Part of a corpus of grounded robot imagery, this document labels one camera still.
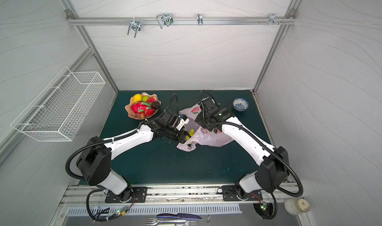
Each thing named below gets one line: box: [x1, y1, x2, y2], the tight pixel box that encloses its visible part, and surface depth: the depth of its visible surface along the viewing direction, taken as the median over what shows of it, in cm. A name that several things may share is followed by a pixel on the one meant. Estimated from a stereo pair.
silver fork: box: [143, 217, 187, 226], surface depth 68 cm
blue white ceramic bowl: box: [232, 97, 249, 112], surface depth 113 cm
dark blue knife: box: [156, 213, 203, 221], surface depth 69 cm
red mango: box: [144, 108, 156, 116], surface depth 101 cm
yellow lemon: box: [132, 93, 143, 104], surface depth 106 cm
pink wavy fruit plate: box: [124, 92, 162, 120], surface depth 104 cm
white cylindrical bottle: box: [283, 198, 311, 216], surface depth 65 cm
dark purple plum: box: [151, 101, 161, 110], surface depth 103 cm
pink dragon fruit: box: [130, 101, 152, 113], surface depth 103 cm
